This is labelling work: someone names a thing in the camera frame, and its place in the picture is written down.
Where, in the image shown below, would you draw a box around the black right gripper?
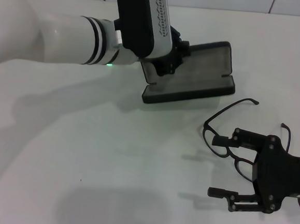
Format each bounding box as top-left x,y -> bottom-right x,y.
205,125 -> 300,218

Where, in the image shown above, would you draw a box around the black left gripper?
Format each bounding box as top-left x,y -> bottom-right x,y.
153,23 -> 194,80

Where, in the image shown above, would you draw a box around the black glasses case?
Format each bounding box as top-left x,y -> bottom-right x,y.
137,34 -> 240,111

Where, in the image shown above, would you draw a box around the black glasses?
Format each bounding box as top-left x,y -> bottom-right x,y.
198,95 -> 295,186

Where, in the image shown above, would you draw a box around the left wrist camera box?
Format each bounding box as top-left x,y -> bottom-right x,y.
110,0 -> 177,63

